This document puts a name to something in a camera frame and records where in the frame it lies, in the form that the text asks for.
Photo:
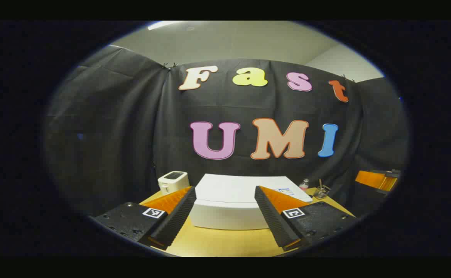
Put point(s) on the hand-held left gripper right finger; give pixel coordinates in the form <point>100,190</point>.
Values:
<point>273,218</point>

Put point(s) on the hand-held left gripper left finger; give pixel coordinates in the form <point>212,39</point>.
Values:
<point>175,220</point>

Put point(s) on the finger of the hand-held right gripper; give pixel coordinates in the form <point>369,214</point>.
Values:
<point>372,178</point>

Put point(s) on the white microwave oven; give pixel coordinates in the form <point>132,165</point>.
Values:
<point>233,197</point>

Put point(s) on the white toaster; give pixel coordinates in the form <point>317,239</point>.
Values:
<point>173,181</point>

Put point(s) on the small pink label bottle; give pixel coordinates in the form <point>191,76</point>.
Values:
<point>304,185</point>

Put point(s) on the clear glass cup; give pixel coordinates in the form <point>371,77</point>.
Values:
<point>321,193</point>

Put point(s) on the black backdrop cloth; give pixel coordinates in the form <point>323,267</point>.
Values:
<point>125,127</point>

